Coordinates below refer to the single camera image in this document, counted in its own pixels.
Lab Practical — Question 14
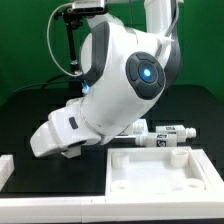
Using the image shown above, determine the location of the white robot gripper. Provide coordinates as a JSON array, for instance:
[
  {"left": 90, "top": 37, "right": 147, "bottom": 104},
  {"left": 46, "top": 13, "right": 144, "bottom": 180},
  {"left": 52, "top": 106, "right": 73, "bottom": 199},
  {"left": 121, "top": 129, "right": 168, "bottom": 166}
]
[{"left": 30, "top": 99, "right": 101, "bottom": 157}]

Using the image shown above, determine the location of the white square tabletop panel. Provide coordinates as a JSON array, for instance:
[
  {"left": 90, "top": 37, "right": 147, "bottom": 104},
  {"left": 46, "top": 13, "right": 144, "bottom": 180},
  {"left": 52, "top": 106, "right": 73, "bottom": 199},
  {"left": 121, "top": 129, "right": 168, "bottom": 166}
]
[{"left": 105, "top": 147, "right": 224, "bottom": 201}]

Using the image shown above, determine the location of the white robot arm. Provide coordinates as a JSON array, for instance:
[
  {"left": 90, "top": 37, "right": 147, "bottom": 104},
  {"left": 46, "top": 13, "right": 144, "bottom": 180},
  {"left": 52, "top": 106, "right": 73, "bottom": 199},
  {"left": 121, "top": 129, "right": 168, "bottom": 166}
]
[{"left": 30, "top": 0, "right": 180, "bottom": 157}]

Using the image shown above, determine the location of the white U-shaped obstacle fence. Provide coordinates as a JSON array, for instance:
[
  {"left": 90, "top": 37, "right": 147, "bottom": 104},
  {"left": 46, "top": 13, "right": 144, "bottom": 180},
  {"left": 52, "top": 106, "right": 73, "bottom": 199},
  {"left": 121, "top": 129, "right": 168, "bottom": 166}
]
[{"left": 0, "top": 153, "right": 224, "bottom": 224}]

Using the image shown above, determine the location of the black cable on table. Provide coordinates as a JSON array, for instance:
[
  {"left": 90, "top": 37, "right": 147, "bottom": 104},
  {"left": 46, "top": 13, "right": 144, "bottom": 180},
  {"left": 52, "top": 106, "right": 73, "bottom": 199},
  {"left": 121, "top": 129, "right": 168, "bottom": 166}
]
[{"left": 0, "top": 73, "right": 73, "bottom": 108}]

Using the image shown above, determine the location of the white camera cable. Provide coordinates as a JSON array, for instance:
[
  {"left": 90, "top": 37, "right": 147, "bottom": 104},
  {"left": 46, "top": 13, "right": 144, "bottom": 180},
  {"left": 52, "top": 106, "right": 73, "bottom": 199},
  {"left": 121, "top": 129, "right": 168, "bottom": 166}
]
[{"left": 46, "top": 2, "right": 84, "bottom": 78}]

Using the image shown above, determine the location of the black camera stand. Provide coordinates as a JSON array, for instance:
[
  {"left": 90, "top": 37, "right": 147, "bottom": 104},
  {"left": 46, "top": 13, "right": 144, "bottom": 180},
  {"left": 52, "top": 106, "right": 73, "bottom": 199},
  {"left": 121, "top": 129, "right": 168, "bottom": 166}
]
[{"left": 53, "top": 7, "right": 83, "bottom": 75}]

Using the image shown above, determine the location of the silver camera on stand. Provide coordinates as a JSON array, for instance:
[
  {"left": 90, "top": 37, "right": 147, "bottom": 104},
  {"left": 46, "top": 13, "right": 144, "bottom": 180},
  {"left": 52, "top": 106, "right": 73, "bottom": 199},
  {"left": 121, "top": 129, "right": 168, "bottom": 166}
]
[{"left": 72, "top": 0, "right": 106, "bottom": 13}]

